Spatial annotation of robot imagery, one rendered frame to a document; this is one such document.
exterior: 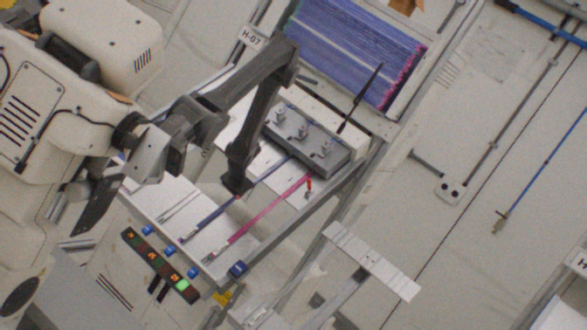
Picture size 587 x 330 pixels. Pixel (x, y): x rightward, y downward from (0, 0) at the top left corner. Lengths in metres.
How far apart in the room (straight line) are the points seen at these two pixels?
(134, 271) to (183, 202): 0.53
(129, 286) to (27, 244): 1.24
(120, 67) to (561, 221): 2.77
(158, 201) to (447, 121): 2.03
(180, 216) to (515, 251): 2.08
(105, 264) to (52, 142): 1.46
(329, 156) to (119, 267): 0.98
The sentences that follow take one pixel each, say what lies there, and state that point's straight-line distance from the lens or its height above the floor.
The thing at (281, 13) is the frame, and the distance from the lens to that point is 2.37.
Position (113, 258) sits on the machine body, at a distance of 2.60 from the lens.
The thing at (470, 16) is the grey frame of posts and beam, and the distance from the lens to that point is 2.20.
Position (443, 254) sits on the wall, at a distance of 3.66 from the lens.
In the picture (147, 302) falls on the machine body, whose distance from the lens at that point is 2.51.
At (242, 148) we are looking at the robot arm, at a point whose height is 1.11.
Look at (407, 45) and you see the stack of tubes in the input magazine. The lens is 2.17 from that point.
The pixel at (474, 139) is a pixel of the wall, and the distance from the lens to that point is 3.61.
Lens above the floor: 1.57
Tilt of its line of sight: 13 degrees down
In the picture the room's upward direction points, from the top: 32 degrees clockwise
